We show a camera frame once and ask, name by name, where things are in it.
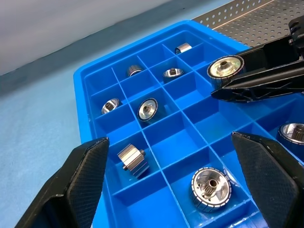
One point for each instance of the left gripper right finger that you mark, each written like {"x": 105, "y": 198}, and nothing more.
{"x": 273, "y": 185}

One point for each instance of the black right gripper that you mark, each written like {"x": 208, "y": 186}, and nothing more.
{"x": 298, "y": 38}

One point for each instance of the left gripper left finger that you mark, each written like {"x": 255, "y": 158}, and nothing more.
{"x": 71, "y": 190}

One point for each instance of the silver metal roller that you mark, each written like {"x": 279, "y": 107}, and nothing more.
{"x": 292, "y": 134}
{"x": 133, "y": 160}
{"x": 183, "y": 47}
{"x": 134, "y": 70}
{"x": 210, "y": 187}
{"x": 224, "y": 67}
{"x": 172, "y": 74}
{"x": 148, "y": 110}
{"x": 110, "y": 105}

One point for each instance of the perforated steel tray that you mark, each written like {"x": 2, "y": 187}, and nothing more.
{"x": 256, "y": 23}

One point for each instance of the blue compartment tray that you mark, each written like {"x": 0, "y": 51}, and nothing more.
{"x": 171, "y": 142}

